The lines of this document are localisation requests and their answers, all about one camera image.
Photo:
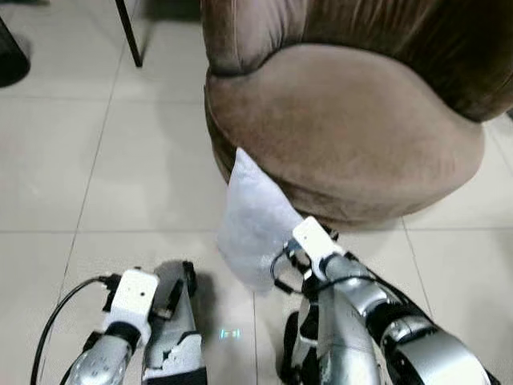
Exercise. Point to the white pillow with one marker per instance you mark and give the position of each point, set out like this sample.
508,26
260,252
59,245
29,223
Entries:
256,224

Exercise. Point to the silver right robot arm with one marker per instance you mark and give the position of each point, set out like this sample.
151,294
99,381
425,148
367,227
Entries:
401,337

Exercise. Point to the brown velvet round sofa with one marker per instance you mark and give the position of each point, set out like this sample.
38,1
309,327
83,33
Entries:
345,120

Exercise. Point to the silver left robot leg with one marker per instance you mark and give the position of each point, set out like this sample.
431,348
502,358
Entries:
172,337

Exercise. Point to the silver robot leg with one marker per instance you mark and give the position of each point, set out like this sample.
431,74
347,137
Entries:
333,353
172,337

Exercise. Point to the silver right robot leg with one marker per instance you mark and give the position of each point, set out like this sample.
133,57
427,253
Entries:
333,353

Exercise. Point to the black round object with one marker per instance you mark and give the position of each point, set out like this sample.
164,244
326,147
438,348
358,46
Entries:
10,52

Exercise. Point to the black table leg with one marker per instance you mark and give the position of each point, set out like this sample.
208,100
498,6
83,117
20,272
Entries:
128,32

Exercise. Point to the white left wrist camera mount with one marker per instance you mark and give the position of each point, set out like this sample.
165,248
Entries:
132,295

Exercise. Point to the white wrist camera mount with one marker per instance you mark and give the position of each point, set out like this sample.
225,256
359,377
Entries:
132,295
315,243

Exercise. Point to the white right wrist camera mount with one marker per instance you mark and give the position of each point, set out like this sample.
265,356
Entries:
315,243

